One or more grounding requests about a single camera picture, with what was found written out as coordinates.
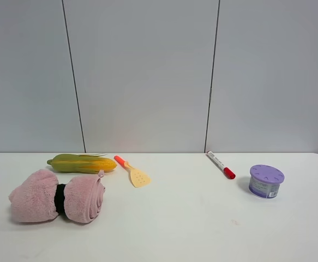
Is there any toy corn cob with husk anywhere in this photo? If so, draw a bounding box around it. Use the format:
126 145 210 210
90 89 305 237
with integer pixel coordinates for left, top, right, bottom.
47 153 117 174

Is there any small yellow toy spatula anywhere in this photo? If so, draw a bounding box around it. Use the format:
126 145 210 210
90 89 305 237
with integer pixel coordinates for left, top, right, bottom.
114 156 151 188

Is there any red capped white marker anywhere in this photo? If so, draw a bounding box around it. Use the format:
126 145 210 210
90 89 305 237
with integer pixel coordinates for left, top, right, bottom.
206 151 236 180

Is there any purple lidded round container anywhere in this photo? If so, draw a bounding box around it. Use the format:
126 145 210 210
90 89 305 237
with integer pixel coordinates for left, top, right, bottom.
249 164 285 199

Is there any black elastic band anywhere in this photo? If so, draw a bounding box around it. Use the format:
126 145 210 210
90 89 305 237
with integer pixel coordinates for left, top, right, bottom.
54 184 66 215

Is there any rolled pink towel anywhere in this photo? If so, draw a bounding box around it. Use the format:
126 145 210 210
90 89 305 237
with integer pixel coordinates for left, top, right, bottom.
9 170 105 224

